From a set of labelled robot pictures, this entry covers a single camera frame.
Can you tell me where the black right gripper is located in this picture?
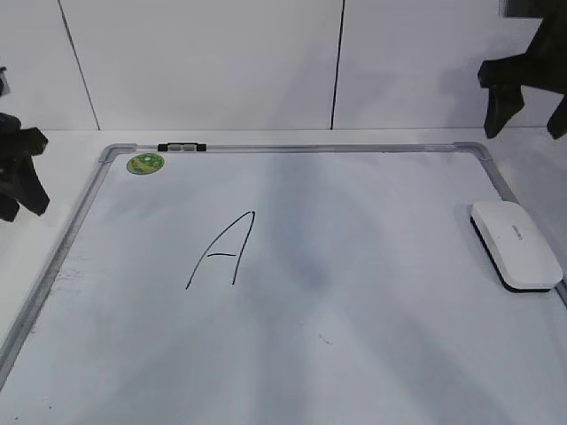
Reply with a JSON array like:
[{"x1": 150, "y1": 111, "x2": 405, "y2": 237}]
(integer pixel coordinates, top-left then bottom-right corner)
[{"x1": 478, "y1": 1, "x2": 567, "y2": 140}]

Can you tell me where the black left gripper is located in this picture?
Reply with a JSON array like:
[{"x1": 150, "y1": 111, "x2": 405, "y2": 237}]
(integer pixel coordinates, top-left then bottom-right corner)
[{"x1": 0, "y1": 112, "x2": 50, "y2": 222}]

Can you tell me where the white whiteboard eraser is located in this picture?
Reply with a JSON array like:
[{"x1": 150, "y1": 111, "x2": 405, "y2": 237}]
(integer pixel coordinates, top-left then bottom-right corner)
[{"x1": 470, "y1": 200, "x2": 563, "y2": 292}]

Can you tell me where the round green sticker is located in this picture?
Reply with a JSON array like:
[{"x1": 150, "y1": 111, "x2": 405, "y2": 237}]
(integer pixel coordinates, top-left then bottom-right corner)
[{"x1": 127, "y1": 153, "x2": 165, "y2": 175}]

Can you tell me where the black hanging clip on frame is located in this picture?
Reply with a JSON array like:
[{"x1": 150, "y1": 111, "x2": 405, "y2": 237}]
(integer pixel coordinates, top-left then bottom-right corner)
[{"x1": 157, "y1": 143, "x2": 207, "y2": 152}]

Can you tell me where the white board with grey frame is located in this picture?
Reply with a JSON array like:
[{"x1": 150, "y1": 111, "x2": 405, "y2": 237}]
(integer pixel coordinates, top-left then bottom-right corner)
[{"x1": 1, "y1": 143, "x2": 566, "y2": 424}]

